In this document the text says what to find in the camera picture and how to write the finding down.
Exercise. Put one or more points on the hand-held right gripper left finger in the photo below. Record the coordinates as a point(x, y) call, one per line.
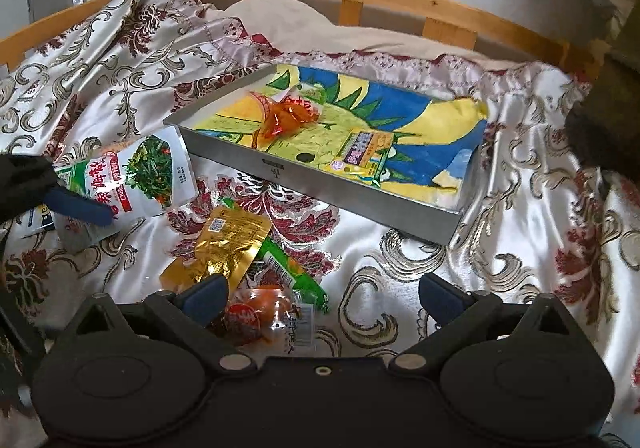
point(204, 297)

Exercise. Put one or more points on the orange clear snack packet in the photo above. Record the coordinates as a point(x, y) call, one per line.
point(287, 117)

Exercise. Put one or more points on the purple yellow snack packet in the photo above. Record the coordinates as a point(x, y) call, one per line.
point(362, 155)

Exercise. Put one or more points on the round orange snack packet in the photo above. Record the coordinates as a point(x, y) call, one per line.
point(260, 315)

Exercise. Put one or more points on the gold foil snack packet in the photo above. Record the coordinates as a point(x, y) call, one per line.
point(225, 238)

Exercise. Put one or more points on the colourful metal tray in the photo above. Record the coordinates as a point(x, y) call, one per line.
point(320, 208)

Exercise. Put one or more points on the white green snack packet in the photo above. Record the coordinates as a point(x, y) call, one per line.
point(145, 167)

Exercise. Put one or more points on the colourful drawing paper liner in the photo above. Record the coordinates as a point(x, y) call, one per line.
point(425, 127)

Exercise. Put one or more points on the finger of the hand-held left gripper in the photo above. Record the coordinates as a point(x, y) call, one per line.
point(80, 208)

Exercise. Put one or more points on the beige pillow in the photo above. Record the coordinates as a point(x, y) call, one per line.
point(390, 40)

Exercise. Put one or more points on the floral satin blanket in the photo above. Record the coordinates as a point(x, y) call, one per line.
point(125, 67)

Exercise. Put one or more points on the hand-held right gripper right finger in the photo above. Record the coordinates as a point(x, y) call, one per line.
point(441, 299)

